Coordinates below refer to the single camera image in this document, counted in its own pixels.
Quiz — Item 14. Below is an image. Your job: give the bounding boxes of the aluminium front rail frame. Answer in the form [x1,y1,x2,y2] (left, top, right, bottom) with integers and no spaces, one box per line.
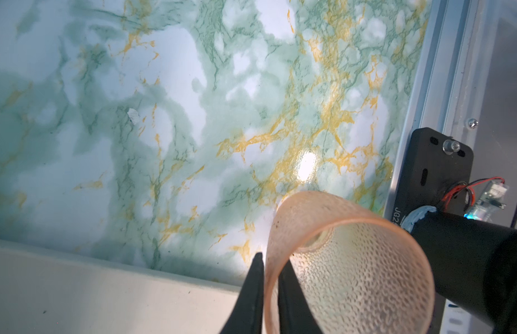
[383,0,517,334]

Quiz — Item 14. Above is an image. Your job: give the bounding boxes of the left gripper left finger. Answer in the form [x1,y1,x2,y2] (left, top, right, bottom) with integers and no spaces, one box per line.
[220,252,265,334]

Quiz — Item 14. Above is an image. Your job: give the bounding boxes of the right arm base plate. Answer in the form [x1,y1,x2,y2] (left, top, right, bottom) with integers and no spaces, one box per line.
[390,127,474,225]

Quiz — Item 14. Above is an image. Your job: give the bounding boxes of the beige plastic tray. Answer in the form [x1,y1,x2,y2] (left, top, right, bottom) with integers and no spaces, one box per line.
[0,240,240,333]

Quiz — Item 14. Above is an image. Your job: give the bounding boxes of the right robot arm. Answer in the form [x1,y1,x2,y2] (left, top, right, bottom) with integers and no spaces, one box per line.
[400,206,517,333]

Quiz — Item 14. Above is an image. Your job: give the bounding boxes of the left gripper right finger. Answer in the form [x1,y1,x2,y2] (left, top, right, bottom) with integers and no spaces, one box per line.
[277,260,322,333]

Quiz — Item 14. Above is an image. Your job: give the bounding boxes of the short pink textured cup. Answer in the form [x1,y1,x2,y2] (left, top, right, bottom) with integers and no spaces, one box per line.
[264,191,435,333]

